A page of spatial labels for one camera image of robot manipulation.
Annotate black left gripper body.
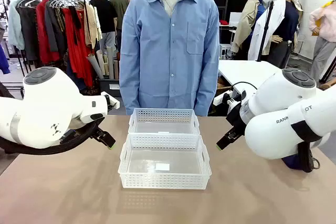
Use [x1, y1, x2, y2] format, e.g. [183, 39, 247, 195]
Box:
[90, 126, 106, 141]

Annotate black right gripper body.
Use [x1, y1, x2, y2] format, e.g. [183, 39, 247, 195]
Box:
[226, 102, 249, 136]

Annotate person's left forearm blue sleeve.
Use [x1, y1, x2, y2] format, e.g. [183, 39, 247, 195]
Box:
[195, 58, 220, 116]

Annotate person's right forearm blue sleeve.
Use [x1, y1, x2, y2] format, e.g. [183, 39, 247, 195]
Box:
[119, 58, 143, 116]

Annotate brown cardboard box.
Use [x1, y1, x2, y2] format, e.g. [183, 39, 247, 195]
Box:
[216, 76, 234, 95]

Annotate white background table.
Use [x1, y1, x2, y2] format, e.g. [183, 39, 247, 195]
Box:
[217, 60, 289, 99]

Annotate grey storage bin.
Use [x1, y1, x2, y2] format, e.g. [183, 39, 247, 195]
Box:
[98, 78, 121, 97]

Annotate small white perforated plastic basket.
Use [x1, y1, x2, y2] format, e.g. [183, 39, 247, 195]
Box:
[128, 108, 201, 136]

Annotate grey paper roll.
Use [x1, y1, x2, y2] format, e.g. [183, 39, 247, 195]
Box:
[86, 53, 104, 79]

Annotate large white perforated plastic basket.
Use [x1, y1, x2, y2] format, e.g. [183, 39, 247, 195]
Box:
[118, 134, 213, 190]

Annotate cardboard tube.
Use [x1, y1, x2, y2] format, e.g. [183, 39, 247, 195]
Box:
[106, 46, 115, 80]
[96, 49, 106, 77]

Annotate black tripod pole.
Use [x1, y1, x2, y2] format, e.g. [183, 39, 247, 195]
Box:
[257, 0, 275, 62]

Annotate mannequin with beige trench coat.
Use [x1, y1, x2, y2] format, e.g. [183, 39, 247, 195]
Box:
[230, 0, 265, 61]

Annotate person in blue shirt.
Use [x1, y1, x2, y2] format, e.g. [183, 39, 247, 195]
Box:
[119, 0, 220, 116]

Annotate mannequin with white coat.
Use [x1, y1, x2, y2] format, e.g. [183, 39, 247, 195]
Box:
[248, 0, 287, 62]

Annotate black jacket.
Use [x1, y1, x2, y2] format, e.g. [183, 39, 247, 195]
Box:
[0, 81, 13, 99]

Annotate mannequin with navy top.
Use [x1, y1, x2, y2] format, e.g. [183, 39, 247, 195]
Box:
[267, 0, 304, 69]

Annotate beige hanging coat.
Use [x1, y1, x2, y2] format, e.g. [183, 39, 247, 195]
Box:
[83, 3, 102, 50]

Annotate red hanging jacket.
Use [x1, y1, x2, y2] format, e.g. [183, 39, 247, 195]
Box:
[35, 0, 61, 65]

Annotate bright blue garment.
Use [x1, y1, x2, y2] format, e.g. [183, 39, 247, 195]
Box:
[0, 44, 11, 75]

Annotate grey hanging jacket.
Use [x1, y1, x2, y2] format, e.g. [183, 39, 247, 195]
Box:
[44, 0, 66, 53]

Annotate man in black t-shirt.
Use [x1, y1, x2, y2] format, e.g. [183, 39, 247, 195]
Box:
[89, 0, 118, 51]

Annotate black hanging coat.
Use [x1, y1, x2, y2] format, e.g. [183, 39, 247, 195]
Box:
[16, 5, 40, 62]

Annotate person in pink sweater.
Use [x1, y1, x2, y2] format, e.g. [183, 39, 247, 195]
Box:
[308, 0, 336, 84]

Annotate man in olive shirt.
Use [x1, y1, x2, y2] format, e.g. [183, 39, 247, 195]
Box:
[109, 0, 130, 51]

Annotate light blue hanging jacket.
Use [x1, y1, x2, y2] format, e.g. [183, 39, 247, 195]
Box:
[7, 0, 26, 51]

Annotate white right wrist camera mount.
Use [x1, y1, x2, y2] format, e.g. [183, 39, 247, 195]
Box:
[213, 90, 247, 109]

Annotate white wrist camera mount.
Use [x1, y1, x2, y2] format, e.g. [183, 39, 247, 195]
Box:
[213, 90, 247, 109]
[101, 91, 120, 110]

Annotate thin black camera cable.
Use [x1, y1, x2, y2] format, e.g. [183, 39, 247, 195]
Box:
[230, 81, 258, 94]

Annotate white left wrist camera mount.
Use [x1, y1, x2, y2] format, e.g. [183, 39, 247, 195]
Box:
[101, 91, 120, 110]

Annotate black cable hose left arm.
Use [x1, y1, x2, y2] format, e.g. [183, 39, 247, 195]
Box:
[0, 118, 106, 156]

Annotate black cable hose arm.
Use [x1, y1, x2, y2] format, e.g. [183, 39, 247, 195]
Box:
[290, 121, 321, 174]
[0, 118, 106, 156]

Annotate black cable hose right arm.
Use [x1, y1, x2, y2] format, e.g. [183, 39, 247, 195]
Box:
[290, 121, 321, 174]

